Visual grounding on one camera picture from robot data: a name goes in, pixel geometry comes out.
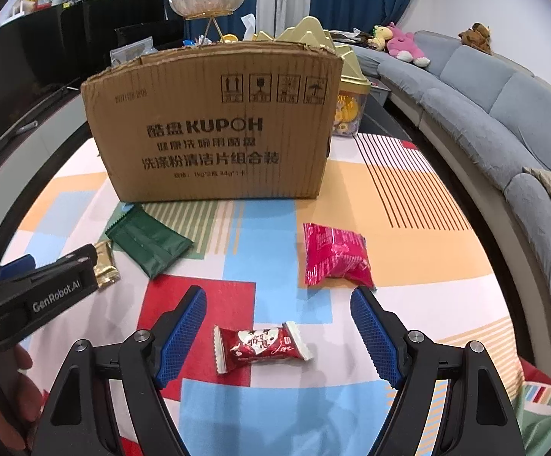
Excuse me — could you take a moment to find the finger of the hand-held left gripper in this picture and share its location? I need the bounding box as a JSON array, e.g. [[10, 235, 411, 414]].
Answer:
[[0, 243, 99, 295], [0, 254, 37, 286]]

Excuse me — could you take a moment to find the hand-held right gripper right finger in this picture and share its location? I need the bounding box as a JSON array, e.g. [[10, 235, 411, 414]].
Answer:
[[350, 287, 526, 456]]

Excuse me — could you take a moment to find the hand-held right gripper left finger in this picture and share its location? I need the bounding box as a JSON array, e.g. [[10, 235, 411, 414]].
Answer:
[[33, 285, 208, 456]]

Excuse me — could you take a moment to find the gold snack packet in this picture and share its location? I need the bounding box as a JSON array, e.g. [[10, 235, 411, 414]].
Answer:
[[92, 241, 121, 290]]

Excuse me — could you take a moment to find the dark green snack packet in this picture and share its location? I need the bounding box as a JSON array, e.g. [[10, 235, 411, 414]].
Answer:
[[105, 205, 195, 279]]

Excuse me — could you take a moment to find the red candy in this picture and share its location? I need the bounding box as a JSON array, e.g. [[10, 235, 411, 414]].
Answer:
[[213, 321, 313, 375]]

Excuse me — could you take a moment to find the pink snack packet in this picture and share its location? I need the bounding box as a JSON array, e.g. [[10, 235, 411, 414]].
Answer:
[[302, 223, 376, 290]]

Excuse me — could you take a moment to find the brown cardboard box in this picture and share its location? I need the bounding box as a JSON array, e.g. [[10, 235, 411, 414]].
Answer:
[[80, 38, 344, 203]]

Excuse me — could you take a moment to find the person's left hand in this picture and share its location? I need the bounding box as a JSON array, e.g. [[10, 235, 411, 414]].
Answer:
[[0, 346, 43, 452]]

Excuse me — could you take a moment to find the colourful patchwork tablecloth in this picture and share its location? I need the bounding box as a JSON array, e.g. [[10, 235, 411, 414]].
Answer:
[[0, 130, 551, 456]]

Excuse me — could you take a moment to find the black television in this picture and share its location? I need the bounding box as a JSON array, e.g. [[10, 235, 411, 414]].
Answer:
[[0, 24, 91, 146]]

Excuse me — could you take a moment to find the grey plastic bag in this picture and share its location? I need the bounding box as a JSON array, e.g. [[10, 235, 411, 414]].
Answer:
[[110, 38, 159, 68]]

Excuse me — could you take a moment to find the black piano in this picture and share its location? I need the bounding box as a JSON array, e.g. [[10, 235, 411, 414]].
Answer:
[[61, 0, 186, 87]]

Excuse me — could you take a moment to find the grey corner sofa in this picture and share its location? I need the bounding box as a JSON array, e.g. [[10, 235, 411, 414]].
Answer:
[[351, 31, 551, 390]]

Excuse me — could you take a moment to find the gold mountain lid cookie container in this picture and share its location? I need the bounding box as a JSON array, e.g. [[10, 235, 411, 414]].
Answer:
[[256, 16, 372, 138]]

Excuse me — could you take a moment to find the white tiered shell snack stand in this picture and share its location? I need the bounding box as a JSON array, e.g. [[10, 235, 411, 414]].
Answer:
[[169, 0, 248, 43]]

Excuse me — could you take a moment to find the pink plush toy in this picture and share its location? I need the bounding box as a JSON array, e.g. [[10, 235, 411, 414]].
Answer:
[[387, 23, 430, 66]]

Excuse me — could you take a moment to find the yellow plush toy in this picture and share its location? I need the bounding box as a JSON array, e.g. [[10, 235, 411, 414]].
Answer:
[[369, 25, 392, 51]]

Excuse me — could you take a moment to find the clutter of papers and cloth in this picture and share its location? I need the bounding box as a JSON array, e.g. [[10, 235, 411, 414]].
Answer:
[[330, 29, 376, 44]]

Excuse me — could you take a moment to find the brown plush toy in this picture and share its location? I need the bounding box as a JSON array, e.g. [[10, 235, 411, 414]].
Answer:
[[459, 23, 492, 55]]

